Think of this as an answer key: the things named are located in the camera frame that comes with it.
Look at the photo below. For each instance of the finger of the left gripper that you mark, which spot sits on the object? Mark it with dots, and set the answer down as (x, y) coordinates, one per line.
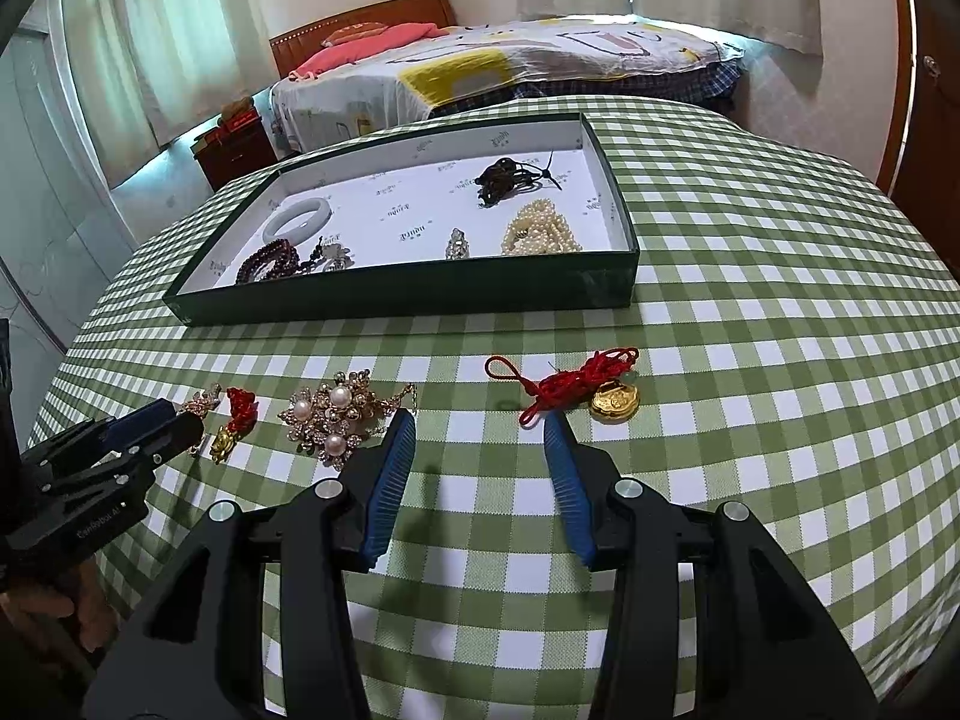
(120, 433)
(169, 440)

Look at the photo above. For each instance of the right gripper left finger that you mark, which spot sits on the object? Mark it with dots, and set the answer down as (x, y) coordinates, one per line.
(376, 478)

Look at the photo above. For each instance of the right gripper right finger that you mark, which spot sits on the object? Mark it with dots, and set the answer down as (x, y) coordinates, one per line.
(582, 476)

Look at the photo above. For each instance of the pearl rhinestone brooch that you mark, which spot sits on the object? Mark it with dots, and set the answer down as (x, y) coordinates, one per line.
(332, 421)

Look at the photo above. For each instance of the red cord gold lock pendant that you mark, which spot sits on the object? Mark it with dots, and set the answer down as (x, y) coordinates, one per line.
(565, 389)

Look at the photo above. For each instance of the red knot gold charm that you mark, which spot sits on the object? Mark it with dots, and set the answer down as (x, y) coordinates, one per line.
(243, 411)

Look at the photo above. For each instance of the green white jewelry box tray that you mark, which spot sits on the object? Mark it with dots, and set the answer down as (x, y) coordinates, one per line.
(547, 226)

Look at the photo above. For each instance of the left hand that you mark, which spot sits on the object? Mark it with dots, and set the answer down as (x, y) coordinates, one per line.
(28, 607)

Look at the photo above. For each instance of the silver crystal brooch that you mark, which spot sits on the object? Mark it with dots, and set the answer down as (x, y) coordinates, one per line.
(331, 256)

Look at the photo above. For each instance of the green checkered tablecloth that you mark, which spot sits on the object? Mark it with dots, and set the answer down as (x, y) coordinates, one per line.
(798, 346)

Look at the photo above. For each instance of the silver rhinestone brooch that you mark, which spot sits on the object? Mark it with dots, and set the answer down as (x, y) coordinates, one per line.
(458, 247)

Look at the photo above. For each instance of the white jade bangle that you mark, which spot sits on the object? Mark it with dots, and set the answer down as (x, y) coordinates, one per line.
(297, 222)

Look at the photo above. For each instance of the dark wooden nightstand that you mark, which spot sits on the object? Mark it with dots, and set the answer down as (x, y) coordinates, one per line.
(226, 153)

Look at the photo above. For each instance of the red items on nightstand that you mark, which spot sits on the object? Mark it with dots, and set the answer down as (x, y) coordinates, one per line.
(233, 117)

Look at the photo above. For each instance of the left white curtain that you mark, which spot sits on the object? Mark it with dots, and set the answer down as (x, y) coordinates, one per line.
(146, 71)

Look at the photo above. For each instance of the wooden headboard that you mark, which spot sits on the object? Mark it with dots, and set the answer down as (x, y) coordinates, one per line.
(291, 48)

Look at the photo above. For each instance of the bed with patterned sheet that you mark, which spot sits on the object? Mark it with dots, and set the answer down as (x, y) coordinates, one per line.
(478, 66)

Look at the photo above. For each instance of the pink pillow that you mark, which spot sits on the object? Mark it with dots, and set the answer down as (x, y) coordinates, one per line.
(364, 47)

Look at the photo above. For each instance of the orange patterned pillow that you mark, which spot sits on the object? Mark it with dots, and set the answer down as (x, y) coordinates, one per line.
(353, 32)

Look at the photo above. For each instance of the brown wooden door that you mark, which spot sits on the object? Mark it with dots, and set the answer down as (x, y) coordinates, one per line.
(919, 170)

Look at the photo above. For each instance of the silver door handle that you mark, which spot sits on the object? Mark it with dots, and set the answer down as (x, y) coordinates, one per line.
(931, 66)

